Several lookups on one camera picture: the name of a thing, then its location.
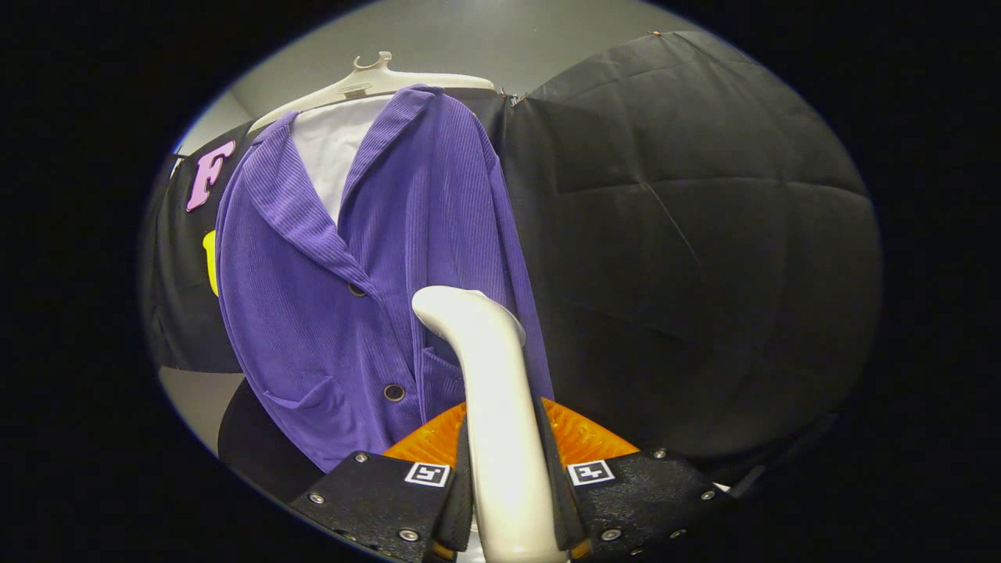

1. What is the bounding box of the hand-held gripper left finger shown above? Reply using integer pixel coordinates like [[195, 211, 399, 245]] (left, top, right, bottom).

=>
[[288, 403, 476, 562]]

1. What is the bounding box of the white garment steamer with hose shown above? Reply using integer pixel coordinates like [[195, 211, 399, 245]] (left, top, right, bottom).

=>
[[411, 285, 568, 563]]

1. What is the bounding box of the purple corduroy jacket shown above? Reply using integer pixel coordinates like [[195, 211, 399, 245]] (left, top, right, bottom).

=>
[[215, 84, 556, 474]]

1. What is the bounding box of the white shirt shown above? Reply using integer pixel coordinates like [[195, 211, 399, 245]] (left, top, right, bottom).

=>
[[291, 95, 392, 226]]

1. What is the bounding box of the grey cabinet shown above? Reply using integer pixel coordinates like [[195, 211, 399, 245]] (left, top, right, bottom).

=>
[[159, 368, 247, 456]]

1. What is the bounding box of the white plastic clothes hanger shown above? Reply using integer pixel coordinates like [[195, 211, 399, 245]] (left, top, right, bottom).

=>
[[249, 52, 497, 132]]

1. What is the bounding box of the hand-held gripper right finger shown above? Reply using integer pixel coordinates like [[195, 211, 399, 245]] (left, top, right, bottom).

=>
[[534, 397, 736, 562]]

